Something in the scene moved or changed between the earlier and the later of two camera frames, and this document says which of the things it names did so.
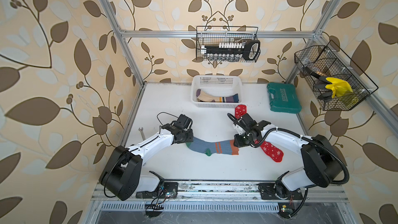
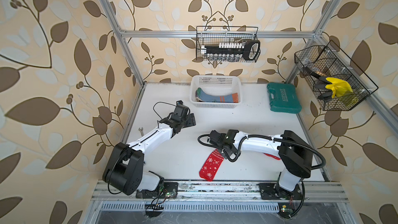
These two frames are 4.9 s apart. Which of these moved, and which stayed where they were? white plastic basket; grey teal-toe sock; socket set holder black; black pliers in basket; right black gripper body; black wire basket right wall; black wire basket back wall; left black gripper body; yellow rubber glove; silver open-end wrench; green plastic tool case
Moved: right black gripper body; left black gripper body; grey teal-toe sock
Stayed: black wire basket right wall; socket set holder black; green plastic tool case; white plastic basket; silver open-end wrench; black wire basket back wall; black pliers in basket; yellow rubber glove
